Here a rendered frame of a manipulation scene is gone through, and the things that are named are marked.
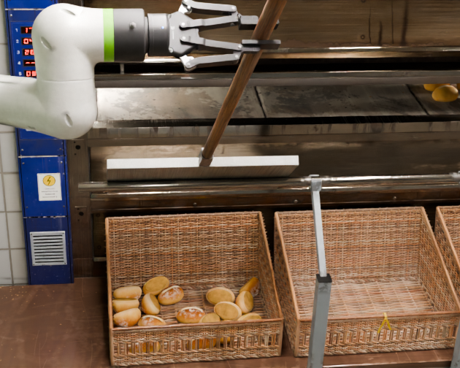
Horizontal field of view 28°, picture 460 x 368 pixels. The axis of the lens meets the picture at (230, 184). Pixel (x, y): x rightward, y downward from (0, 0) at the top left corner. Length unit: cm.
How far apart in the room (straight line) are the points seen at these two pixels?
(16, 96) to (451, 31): 181
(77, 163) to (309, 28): 90
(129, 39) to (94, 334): 168
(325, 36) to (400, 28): 25
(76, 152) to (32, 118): 148
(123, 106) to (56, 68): 164
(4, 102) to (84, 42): 20
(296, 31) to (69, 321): 123
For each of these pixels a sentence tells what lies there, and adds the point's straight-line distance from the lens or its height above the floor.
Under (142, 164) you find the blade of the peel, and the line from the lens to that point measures 260.
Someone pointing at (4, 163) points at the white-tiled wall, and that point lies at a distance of 316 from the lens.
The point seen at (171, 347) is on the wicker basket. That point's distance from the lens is 304.
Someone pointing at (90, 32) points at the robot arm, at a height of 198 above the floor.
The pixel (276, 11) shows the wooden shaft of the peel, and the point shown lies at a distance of 153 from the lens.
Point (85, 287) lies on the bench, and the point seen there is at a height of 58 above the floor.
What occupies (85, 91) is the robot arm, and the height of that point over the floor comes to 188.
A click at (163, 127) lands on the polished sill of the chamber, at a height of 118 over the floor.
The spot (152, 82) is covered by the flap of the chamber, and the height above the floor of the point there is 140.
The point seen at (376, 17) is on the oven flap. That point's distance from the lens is 306.
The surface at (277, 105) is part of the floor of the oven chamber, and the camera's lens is 327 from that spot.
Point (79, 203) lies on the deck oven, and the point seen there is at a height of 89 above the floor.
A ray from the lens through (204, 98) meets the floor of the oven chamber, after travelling 329.
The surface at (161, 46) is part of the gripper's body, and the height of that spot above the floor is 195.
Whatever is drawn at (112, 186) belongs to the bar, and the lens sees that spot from 275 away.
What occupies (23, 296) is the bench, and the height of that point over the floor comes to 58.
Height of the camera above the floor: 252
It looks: 29 degrees down
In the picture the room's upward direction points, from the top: 2 degrees clockwise
